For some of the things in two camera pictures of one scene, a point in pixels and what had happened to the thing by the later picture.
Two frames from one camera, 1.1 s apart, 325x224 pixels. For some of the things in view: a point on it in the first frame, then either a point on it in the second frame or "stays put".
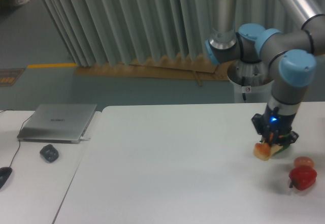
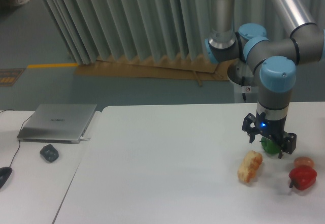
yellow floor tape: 35,66 stays put
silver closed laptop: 57,123 stays put
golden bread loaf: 264,151 -> 249,165
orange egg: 303,161 stays put
